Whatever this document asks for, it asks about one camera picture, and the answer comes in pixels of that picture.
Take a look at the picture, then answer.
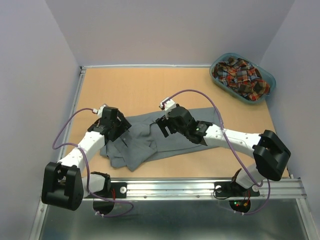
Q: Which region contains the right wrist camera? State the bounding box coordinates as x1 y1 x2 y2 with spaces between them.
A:
159 97 177 119

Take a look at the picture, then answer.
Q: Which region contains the aluminium back rail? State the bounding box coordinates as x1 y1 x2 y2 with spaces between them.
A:
80 64 211 70

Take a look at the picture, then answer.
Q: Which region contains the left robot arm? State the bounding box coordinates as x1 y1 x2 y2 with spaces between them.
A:
41 104 131 217

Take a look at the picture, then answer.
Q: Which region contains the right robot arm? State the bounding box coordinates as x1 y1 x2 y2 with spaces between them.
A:
156 105 291 195

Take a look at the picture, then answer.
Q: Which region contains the aluminium rail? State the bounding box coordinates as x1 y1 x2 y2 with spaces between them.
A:
80 64 211 70
39 177 308 201

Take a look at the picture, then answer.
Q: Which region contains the teal plastic basket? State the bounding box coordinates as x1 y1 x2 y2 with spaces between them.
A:
209 53 276 105

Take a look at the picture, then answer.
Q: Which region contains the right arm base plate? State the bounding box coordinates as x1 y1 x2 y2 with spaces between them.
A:
214 181 260 199

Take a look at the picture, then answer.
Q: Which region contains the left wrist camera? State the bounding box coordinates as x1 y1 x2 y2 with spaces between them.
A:
91 104 108 118

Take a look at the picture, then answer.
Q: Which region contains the grey long sleeve shirt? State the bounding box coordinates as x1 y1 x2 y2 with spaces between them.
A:
99 111 218 172

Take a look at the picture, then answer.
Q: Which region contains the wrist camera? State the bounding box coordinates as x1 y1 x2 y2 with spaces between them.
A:
91 104 108 118
159 97 177 119

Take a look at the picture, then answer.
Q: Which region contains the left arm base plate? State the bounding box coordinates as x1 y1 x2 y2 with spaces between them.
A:
94 181 128 200

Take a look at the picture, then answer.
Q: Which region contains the plaid long sleeve shirt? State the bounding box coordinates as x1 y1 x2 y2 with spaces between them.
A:
211 56 271 102

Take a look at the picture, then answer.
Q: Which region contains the aluminium front rail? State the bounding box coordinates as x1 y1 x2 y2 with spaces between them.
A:
39 177 308 201

